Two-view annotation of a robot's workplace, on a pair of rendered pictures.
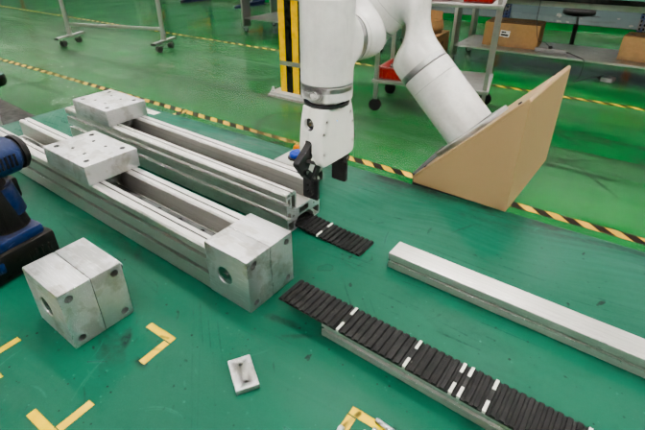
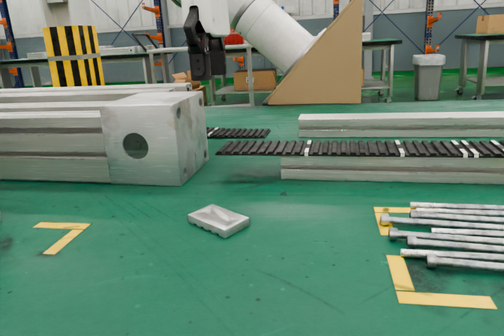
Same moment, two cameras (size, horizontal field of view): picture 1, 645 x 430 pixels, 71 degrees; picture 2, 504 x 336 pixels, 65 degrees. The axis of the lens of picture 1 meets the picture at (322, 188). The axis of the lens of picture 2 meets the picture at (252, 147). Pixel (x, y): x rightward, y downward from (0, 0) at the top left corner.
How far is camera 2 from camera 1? 0.40 m
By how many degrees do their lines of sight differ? 25
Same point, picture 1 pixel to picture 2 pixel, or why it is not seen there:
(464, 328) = not seen: hidden behind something
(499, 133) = (341, 28)
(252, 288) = (180, 148)
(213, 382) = (181, 238)
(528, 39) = (268, 82)
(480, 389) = (487, 147)
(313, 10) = not seen: outside the picture
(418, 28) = not seen: outside the picture
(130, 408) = (59, 295)
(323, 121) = not seen: outside the picture
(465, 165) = (316, 70)
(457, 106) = (289, 31)
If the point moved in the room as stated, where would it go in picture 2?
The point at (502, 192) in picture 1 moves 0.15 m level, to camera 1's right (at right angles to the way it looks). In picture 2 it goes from (355, 84) to (406, 78)
